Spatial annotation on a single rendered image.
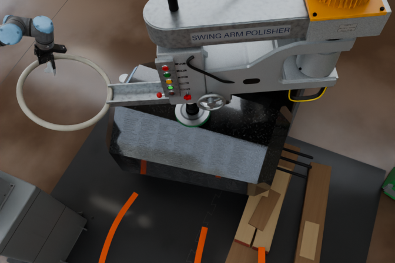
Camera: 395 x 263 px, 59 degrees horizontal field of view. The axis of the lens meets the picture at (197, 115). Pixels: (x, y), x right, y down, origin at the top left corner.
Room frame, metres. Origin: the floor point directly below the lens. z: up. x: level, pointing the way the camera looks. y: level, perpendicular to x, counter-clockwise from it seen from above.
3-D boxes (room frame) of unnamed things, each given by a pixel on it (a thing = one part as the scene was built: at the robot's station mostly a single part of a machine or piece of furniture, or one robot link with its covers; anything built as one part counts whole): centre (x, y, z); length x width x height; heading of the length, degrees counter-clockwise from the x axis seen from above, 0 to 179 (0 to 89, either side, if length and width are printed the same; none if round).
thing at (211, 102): (0.97, -0.08, 1.22); 0.15 x 0.10 x 0.15; 84
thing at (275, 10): (1.07, -0.32, 1.64); 0.96 x 0.25 x 0.17; 84
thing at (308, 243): (0.38, -0.64, 0.10); 0.25 x 0.10 x 0.01; 154
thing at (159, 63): (1.00, 0.11, 1.39); 0.08 x 0.03 x 0.28; 84
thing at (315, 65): (1.04, -0.63, 1.37); 0.19 x 0.19 x 0.20
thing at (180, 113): (1.10, 0.02, 0.90); 0.21 x 0.21 x 0.01
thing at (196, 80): (1.09, -0.05, 1.34); 0.36 x 0.22 x 0.45; 84
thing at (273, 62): (1.05, -0.36, 1.33); 0.74 x 0.23 x 0.49; 84
